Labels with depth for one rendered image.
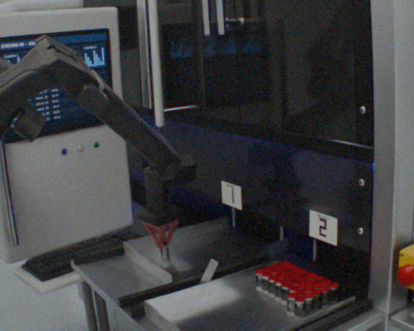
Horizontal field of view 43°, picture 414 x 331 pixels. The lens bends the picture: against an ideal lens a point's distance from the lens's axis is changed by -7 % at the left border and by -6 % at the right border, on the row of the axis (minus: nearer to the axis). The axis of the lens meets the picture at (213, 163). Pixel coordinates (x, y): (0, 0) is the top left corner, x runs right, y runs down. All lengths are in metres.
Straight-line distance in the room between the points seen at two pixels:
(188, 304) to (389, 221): 0.45
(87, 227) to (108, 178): 0.17
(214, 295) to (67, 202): 0.71
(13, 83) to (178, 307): 0.57
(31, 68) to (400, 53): 0.63
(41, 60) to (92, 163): 0.90
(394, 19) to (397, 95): 0.14
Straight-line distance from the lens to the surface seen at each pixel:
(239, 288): 1.23
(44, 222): 1.73
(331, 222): 1.16
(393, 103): 0.99
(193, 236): 1.55
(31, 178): 1.68
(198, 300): 1.19
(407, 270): 1.01
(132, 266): 1.39
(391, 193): 1.03
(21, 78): 0.92
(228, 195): 1.44
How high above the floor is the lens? 1.43
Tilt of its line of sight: 13 degrees down
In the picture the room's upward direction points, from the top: 3 degrees counter-clockwise
